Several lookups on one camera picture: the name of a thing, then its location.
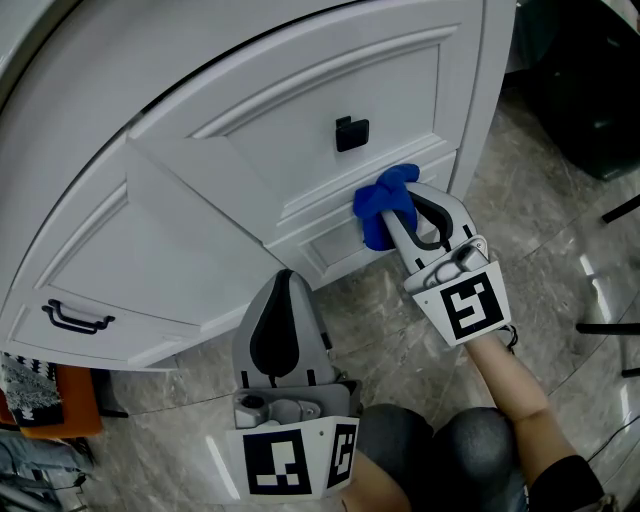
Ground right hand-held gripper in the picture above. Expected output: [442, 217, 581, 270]
[380, 182, 512, 348]

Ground small white drawer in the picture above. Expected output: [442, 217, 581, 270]
[264, 149, 459, 291]

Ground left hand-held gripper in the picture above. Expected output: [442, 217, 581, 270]
[227, 269, 362, 500]

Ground person's right forearm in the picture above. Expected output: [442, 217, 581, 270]
[464, 332, 576, 481]

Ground white round table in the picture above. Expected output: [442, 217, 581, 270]
[504, 0, 640, 181]

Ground person's left forearm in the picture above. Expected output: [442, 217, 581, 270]
[339, 452, 412, 512]

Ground white cabinet door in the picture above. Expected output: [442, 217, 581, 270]
[0, 299, 201, 371]
[9, 144, 311, 369]
[124, 9, 486, 261]

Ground blue cloth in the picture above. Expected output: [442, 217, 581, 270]
[352, 163, 421, 253]

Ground black white patterned pillow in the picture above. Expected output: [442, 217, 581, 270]
[0, 352, 66, 427]

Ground grey chair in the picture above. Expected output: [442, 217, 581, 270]
[574, 194, 640, 379]

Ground person's black shirt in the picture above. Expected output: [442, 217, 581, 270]
[529, 454, 606, 512]

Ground person's legs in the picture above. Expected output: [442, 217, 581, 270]
[357, 403, 529, 512]

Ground white vanity cabinet with sink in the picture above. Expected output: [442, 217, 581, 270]
[0, 0, 516, 371]

